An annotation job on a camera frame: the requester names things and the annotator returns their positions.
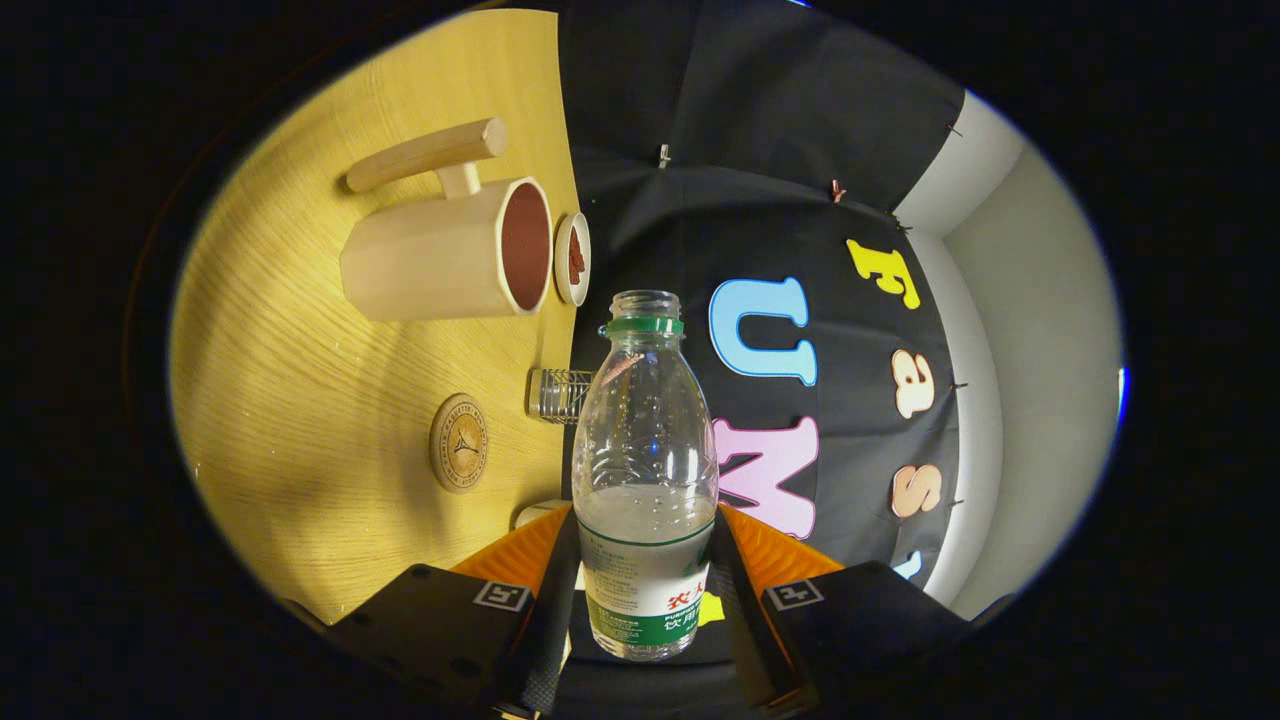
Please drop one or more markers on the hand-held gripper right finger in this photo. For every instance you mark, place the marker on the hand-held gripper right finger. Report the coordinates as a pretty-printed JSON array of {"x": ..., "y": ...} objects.
[{"x": 740, "y": 620}]

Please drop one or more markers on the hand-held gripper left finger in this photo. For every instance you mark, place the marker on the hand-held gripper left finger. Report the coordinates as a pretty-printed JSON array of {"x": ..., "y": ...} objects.
[{"x": 545, "y": 620}]

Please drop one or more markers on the clear plastic bottle green label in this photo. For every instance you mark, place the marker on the clear plastic bottle green label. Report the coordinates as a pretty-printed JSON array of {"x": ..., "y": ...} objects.
[{"x": 645, "y": 560}]

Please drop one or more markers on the round wooden coaster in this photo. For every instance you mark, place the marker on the round wooden coaster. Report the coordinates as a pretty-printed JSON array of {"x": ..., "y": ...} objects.
[{"x": 460, "y": 443}]

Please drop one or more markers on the white toaster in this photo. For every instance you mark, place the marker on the white toaster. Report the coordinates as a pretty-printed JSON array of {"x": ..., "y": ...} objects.
[{"x": 535, "y": 512}]

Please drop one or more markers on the wooden table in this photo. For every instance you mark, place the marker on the wooden table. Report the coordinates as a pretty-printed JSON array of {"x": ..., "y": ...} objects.
[{"x": 300, "y": 400}]

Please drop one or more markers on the white plate with red sauce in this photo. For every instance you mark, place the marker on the white plate with red sauce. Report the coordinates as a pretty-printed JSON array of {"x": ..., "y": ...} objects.
[{"x": 574, "y": 258}]

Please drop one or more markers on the black backdrop cloth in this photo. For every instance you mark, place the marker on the black backdrop cloth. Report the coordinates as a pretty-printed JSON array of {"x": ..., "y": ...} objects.
[{"x": 760, "y": 150}]

